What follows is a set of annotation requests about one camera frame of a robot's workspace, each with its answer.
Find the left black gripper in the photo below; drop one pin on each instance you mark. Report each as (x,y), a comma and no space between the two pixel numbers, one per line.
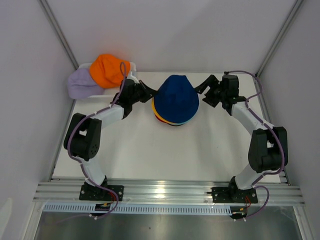
(143,88)

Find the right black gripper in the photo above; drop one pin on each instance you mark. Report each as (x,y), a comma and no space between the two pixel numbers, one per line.
(210,81)

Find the yellow bucket hat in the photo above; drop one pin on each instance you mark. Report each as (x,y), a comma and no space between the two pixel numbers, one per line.
(155,111)

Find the blue bucket hat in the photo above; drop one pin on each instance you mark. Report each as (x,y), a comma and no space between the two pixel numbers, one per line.
(176,100)

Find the teal bucket hat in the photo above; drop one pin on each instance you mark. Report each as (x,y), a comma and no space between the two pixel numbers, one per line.
(178,123)

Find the orange bucket hat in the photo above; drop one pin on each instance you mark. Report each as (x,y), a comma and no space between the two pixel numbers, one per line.
(106,71)

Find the lavender bucket hat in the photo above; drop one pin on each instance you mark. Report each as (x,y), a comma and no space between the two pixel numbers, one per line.
(80,85)

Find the red bucket hat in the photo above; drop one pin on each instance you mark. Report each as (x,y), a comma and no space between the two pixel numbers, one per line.
(161,120)

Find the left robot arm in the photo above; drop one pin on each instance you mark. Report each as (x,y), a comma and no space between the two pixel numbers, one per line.
(83,136)

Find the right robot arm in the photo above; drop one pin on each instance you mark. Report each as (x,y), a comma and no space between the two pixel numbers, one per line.
(268,149)

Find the white plastic basket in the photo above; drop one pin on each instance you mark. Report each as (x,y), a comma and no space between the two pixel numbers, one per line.
(109,92)

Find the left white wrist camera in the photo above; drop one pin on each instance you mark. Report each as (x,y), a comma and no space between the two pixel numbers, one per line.
(132,75)

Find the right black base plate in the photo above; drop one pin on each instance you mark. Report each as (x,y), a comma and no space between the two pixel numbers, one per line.
(226,195)

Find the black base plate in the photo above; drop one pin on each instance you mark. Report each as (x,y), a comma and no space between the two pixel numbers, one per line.
(92,193)
(226,195)

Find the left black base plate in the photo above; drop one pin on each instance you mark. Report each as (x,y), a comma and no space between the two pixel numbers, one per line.
(92,193)

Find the white slotted cable duct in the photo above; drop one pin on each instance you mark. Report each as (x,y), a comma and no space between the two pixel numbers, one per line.
(128,208)

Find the right aluminium frame post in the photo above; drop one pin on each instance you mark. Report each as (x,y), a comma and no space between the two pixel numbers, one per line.
(285,27)

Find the aluminium frame post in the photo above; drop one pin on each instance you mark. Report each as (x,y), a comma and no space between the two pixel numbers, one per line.
(285,27)
(50,16)

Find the aluminium mounting rail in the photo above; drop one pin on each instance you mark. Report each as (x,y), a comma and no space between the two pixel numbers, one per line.
(170,192)

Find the left aluminium frame post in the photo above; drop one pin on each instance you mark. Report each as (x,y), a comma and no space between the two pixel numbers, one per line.
(50,16)

